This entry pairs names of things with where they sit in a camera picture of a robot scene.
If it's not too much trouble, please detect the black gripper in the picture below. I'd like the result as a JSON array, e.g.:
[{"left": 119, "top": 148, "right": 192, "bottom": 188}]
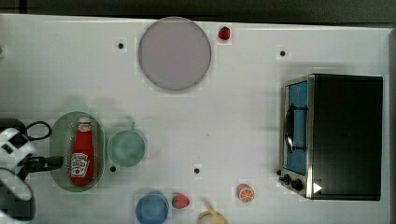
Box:
[{"left": 18, "top": 156, "right": 64, "bottom": 180}]

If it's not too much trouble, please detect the red felt ketchup bottle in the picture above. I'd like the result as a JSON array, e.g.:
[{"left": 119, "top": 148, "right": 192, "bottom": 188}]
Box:
[{"left": 70, "top": 117, "right": 95, "bottom": 187}]

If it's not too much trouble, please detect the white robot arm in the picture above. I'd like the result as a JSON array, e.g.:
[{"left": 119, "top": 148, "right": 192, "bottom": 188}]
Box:
[{"left": 0, "top": 127, "right": 64, "bottom": 221}]

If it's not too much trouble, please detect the green mug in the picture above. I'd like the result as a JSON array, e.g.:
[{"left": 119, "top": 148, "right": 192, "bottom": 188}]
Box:
[{"left": 106, "top": 122, "right": 147, "bottom": 167}]

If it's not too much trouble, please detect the blue bowl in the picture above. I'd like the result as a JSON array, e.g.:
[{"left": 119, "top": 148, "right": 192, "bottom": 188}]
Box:
[{"left": 135, "top": 193, "right": 169, "bottom": 224}]

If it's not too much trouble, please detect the red strawberry near bowl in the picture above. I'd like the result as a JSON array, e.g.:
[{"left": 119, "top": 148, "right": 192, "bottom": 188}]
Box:
[{"left": 172, "top": 194, "right": 190, "bottom": 209}]

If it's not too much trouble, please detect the grey round plate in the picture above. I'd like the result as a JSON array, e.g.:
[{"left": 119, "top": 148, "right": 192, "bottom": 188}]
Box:
[{"left": 138, "top": 17, "right": 211, "bottom": 91}]

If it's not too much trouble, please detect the yellow banana toy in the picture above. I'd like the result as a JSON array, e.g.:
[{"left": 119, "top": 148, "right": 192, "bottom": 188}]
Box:
[{"left": 197, "top": 203, "right": 229, "bottom": 224}]

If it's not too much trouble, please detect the orange slice toy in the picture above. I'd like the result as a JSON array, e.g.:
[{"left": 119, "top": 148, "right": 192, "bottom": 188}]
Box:
[{"left": 237, "top": 184, "right": 255, "bottom": 203}]

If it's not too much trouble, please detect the red strawberry near plate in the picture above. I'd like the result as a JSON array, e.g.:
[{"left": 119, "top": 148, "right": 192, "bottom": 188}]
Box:
[{"left": 218, "top": 26, "right": 231, "bottom": 40}]

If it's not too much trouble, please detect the toaster oven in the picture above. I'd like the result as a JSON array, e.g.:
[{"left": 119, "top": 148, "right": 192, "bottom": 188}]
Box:
[{"left": 276, "top": 74, "right": 383, "bottom": 201}]

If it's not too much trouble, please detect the black cable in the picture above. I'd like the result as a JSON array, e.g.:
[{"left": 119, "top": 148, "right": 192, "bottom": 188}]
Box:
[{"left": 23, "top": 120, "right": 52, "bottom": 142}]

